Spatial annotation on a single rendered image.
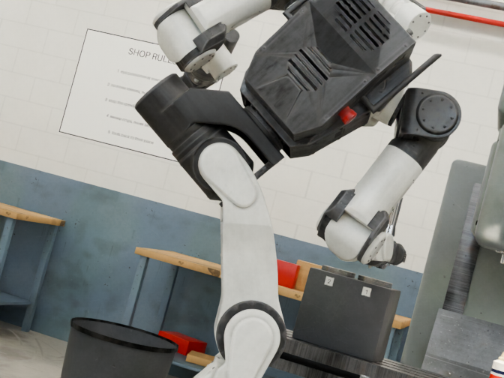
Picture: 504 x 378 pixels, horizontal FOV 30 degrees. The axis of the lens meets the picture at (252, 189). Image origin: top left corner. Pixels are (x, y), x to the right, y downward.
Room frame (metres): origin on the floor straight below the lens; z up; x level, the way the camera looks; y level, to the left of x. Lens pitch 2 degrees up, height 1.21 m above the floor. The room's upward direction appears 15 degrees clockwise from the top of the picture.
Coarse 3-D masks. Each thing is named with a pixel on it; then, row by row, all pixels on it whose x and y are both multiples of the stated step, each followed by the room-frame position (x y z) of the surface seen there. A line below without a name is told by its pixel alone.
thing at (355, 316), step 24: (312, 288) 2.41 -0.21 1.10; (336, 288) 2.39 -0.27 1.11; (360, 288) 2.36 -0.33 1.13; (384, 288) 2.34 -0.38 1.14; (312, 312) 2.40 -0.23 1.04; (336, 312) 2.38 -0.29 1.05; (360, 312) 2.36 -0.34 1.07; (384, 312) 2.34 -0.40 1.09; (312, 336) 2.40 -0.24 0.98; (336, 336) 2.37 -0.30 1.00; (360, 336) 2.35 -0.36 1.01; (384, 336) 2.39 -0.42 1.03
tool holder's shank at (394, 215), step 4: (400, 200) 2.40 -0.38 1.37; (400, 204) 2.40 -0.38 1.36; (396, 208) 2.40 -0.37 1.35; (392, 212) 2.40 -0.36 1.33; (396, 212) 2.40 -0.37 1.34; (392, 216) 2.40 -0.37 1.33; (396, 216) 2.40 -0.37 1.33; (392, 220) 2.40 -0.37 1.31; (396, 220) 2.40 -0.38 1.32; (388, 224) 2.40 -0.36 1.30; (392, 224) 2.40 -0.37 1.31; (388, 228) 2.40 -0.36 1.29; (392, 228) 2.40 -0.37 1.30; (392, 232) 2.40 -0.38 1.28
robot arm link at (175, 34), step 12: (180, 12) 1.90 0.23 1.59; (168, 24) 1.90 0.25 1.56; (180, 24) 1.90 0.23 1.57; (192, 24) 1.91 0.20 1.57; (168, 36) 1.91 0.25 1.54; (180, 36) 1.90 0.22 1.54; (192, 36) 1.90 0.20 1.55; (168, 48) 1.93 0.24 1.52; (180, 48) 1.90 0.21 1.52; (192, 48) 1.89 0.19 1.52; (180, 60) 1.91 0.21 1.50
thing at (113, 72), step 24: (96, 48) 7.30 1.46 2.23; (120, 48) 7.25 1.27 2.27; (144, 48) 7.20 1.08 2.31; (96, 72) 7.29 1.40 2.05; (120, 72) 7.23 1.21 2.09; (144, 72) 7.18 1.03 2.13; (168, 72) 7.13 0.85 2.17; (72, 96) 7.33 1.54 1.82; (96, 96) 7.27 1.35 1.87; (120, 96) 7.22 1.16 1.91; (72, 120) 7.31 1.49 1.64; (96, 120) 7.26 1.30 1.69; (120, 120) 7.21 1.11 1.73; (144, 120) 7.15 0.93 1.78; (120, 144) 7.19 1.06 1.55; (144, 144) 7.14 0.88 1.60
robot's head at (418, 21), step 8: (384, 0) 1.99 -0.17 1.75; (392, 0) 1.98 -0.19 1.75; (400, 0) 1.98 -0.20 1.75; (408, 0) 1.98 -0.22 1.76; (392, 8) 1.97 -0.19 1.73; (400, 8) 1.95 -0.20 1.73; (408, 8) 1.95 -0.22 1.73; (416, 8) 1.94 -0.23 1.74; (400, 16) 1.95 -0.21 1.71; (408, 16) 1.94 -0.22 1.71; (416, 16) 1.93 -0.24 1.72; (424, 16) 1.95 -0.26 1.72; (400, 24) 1.95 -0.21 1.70; (408, 24) 1.93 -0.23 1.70; (416, 24) 1.95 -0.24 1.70; (424, 24) 1.96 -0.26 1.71; (416, 32) 1.96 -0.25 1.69; (424, 32) 1.98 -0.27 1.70
